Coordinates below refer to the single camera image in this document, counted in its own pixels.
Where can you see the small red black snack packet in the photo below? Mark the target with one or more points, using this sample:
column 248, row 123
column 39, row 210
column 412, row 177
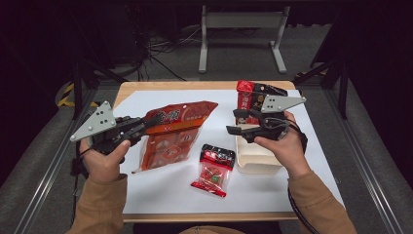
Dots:
column 212, row 172

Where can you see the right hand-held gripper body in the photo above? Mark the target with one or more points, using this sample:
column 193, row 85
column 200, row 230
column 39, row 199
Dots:
column 276, row 125

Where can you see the aluminium frame rail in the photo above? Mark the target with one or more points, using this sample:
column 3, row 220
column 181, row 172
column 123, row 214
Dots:
column 367, row 169
column 45, row 182

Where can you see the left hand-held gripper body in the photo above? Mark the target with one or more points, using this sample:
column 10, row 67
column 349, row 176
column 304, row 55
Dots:
column 97, row 122

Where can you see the person's right hand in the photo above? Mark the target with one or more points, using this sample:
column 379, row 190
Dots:
column 285, row 152

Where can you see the large orange food packet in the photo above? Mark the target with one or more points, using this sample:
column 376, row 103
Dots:
column 175, row 143

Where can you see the person's left hand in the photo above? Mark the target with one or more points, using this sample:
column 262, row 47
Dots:
column 104, row 164

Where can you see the red black white food packet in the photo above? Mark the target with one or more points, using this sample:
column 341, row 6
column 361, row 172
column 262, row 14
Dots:
column 246, row 97

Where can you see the white plastic box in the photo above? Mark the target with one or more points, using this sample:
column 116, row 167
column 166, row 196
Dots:
column 253, row 159

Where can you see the yellow black hazard tape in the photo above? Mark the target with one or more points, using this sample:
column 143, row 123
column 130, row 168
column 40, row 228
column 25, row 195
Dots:
column 66, row 94

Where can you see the black tripod stand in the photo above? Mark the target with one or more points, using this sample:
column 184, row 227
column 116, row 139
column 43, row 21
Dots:
column 78, row 84
column 341, row 87

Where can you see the grey metal stand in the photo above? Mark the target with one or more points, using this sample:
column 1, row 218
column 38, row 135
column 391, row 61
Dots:
column 243, row 20

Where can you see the white table mat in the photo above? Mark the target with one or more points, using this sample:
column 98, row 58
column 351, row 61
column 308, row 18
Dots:
column 168, row 191

